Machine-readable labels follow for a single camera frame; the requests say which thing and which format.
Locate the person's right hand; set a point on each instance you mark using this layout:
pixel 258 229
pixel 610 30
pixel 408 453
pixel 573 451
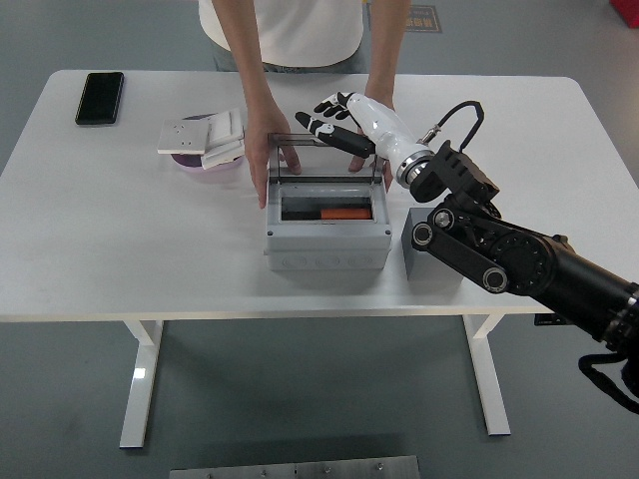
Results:
pixel 264 122

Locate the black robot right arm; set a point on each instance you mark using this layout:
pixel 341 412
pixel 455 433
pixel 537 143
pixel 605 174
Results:
pixel 524 259

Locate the red object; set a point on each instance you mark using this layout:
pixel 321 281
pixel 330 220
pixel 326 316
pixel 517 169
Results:
pixel 626 10

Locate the person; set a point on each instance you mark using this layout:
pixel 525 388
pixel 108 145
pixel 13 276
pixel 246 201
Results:
pixel 309 30

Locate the smoky transparent box lid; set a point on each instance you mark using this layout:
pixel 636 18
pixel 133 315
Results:
pixel 324 162

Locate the person's left forearm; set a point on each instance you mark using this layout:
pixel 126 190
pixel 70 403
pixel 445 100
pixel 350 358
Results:
pixel 384 65

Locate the grey block with round hole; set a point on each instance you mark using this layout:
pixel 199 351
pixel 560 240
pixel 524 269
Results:
pixel 412 259

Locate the black table control panel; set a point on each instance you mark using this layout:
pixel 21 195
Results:
pixel 544 320

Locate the person's left hand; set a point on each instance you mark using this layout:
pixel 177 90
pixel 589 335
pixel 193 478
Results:
pixel 358 163

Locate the grey metal plate with screws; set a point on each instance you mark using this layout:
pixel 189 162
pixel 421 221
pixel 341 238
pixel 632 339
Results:
pixel 294 471

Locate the white wall switch plate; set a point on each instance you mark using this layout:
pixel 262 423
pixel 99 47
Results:
pixel 224 154
pixel 227 125

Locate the black smartphone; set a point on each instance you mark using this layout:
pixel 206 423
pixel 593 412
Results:
pixel 100 97

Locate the person's right forearm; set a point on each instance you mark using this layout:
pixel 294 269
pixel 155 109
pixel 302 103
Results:
pixel 254 70

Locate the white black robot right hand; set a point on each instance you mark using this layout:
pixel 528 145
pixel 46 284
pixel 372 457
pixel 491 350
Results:
pixel 389 132

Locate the orange cylindrical battery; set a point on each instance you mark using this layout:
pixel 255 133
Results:
pixel 344 214

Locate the brown floor sign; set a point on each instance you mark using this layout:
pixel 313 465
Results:
pixel 424 20

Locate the white wall socket plate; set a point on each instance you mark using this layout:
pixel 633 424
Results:
pixel 182 137

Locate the grey plastic enclosure box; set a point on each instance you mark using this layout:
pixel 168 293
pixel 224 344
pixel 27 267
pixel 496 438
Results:
pixel 324 244

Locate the white table leg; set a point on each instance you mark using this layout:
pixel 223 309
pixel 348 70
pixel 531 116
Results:
pixel 140 384
pixel 491 379

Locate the pink round dish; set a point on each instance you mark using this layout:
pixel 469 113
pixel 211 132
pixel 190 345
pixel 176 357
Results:
pixel 187 164

